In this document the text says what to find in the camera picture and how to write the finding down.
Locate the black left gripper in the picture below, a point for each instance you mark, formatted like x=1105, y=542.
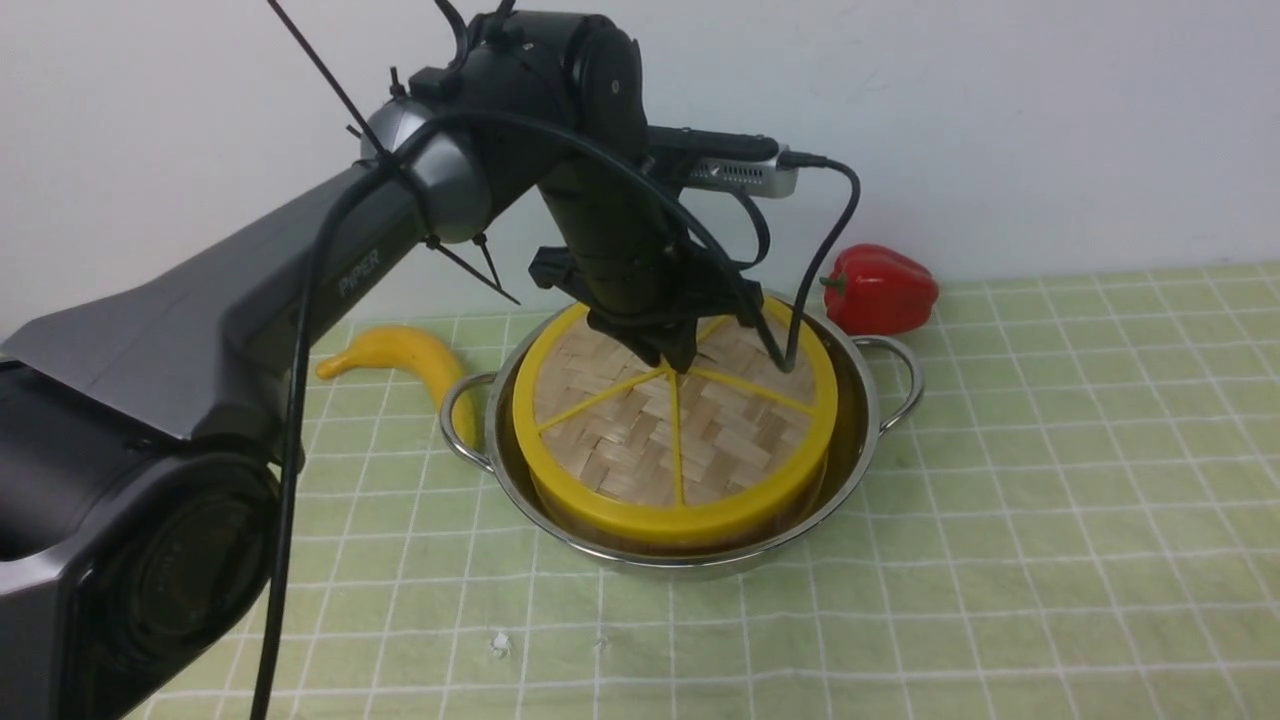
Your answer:
x=628, y=260

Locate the yellow-rimmed woven bamboo lid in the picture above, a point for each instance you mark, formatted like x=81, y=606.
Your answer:
x=579, y=396

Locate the yellow-rimmed bamboo steamer basket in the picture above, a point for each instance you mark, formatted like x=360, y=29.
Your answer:
x=698, y=501

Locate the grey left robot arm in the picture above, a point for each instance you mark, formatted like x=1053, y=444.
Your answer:
x=152, y=440

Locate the red bell pepper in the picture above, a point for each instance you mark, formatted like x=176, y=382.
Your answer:
x=875, y=290

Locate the yellow banana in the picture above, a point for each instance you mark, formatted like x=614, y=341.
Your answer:
x=419, y=353

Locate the green checkered tablecloth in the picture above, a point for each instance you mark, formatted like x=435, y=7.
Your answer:
x=1080, y=521

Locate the stainless steel two-handled pot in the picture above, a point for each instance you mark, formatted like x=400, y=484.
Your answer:
x=880, y=382

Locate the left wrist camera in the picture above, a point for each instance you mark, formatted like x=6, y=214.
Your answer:
x=720, y=162

